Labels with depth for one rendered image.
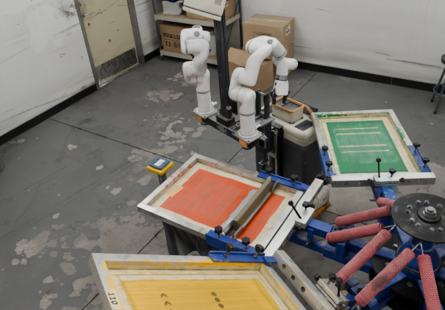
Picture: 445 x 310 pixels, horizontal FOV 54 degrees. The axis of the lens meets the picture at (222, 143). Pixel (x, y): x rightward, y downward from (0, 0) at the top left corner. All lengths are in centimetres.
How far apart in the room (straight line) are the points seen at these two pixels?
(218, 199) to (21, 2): 371
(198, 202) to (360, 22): 388
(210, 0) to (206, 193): 109
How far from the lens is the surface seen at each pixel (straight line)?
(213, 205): 253
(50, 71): 586
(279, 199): 255
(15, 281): 388
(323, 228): 227
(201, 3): 246
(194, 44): 270
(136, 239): 381
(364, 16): 583
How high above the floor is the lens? 263
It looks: 34 degrees down
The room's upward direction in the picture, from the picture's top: 5 degrees counter-clockwise
